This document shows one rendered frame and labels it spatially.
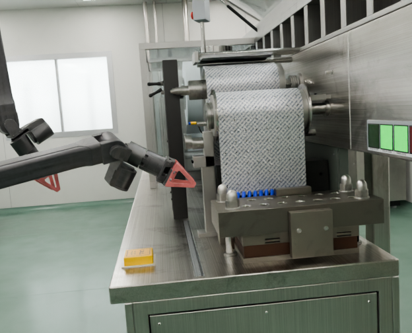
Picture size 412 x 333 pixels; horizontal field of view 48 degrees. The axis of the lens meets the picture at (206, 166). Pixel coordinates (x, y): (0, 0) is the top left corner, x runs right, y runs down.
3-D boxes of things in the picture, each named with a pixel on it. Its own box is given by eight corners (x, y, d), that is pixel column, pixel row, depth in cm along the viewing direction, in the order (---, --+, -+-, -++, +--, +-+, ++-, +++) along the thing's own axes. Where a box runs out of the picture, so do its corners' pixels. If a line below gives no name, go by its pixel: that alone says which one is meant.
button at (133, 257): (126, 258, 120) (125, 249, 120) (153, 256, 121) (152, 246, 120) (124, 267, 113) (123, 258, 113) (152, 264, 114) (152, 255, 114)
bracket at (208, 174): (195, 234, 140) (189, 132, 137) (217, 232, 141) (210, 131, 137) (197, 238, 135) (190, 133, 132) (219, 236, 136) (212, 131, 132)
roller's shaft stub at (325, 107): (302, 117, 135) (301, 102, 135) (325, 115, 136) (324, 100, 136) (306, 117, 131) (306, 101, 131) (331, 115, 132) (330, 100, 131)
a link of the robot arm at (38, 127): (-4, 123, 145) (1, 123, 138) (27, 103, 150) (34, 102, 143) (19, 154, 149) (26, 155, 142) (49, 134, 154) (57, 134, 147)
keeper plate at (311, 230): (290, 256, 110) (288, 211, 109) (331, 252, 111) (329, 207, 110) (292, 259, 108) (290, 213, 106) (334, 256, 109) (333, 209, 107)
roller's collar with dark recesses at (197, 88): (188, 100, 157) (187, 80, 157) (206, 99, 158) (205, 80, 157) (189, 100, 151) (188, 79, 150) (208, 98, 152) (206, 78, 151)
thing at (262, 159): (222, 199, 128) (218, 132, 126) (306, 192, 130) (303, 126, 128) (222, 199, 127) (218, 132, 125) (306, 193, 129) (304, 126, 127)
